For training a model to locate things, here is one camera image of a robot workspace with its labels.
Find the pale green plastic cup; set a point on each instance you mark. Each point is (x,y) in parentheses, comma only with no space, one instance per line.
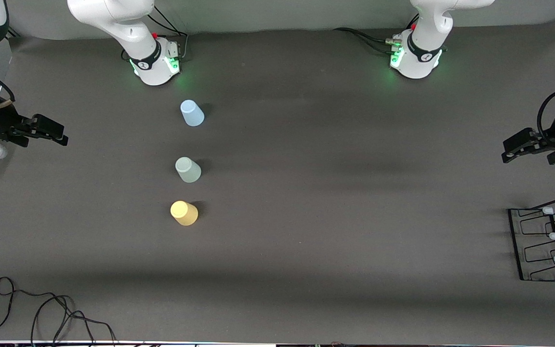
(188,170)

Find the yellow plastic cup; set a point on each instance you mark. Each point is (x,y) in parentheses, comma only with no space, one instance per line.
(184,213)

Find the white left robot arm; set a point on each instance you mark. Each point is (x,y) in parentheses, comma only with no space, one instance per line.
(417,60)

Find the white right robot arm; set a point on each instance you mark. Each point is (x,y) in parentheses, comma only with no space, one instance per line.
(148,62)

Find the pale blue plastic cup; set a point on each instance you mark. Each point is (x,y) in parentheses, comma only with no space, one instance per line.
(192,114)

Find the dark grey table mat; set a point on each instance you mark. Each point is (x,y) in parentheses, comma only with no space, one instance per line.
(354,241)

